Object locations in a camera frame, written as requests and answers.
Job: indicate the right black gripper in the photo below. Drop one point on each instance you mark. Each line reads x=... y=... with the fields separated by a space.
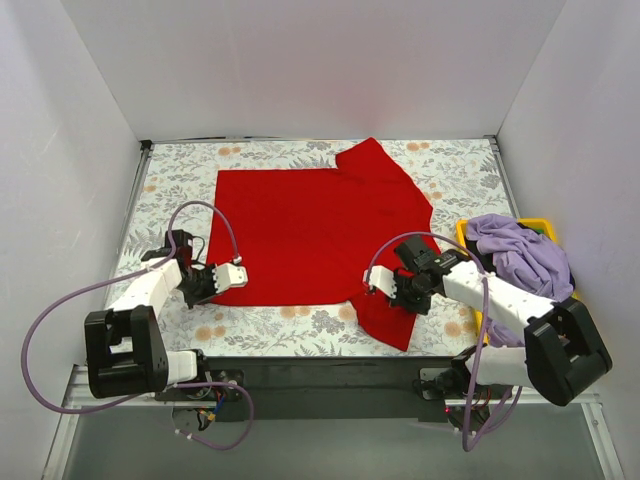
x=409 y=295

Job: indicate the red t shirt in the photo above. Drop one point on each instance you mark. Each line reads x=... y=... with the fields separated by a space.
x=306 y=236

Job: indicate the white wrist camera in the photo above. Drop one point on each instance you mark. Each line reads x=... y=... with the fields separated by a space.
x=229 y=276
x=380 y=278

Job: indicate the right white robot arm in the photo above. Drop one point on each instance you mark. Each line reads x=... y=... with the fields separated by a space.
x=558 y=351

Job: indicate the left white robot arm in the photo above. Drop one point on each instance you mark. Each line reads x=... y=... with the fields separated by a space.
x=124 y=347

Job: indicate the aluminium frame rail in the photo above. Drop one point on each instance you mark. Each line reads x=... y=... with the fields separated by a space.
x=78 y=393

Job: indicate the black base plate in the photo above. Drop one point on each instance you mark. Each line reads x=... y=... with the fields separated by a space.
x=296 y=388

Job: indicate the lilac t shirt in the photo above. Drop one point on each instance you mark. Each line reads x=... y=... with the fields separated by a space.
x=525 y=255

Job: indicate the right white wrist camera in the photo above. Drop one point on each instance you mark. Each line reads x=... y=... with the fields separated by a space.
x=380 y=278

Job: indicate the yellow plastic bin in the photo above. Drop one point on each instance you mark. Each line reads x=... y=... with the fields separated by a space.
x=470 y=250

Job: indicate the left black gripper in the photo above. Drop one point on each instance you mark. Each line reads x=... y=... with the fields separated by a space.
x=201 y=288

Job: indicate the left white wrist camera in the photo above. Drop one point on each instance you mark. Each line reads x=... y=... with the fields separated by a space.
x=229 y=276

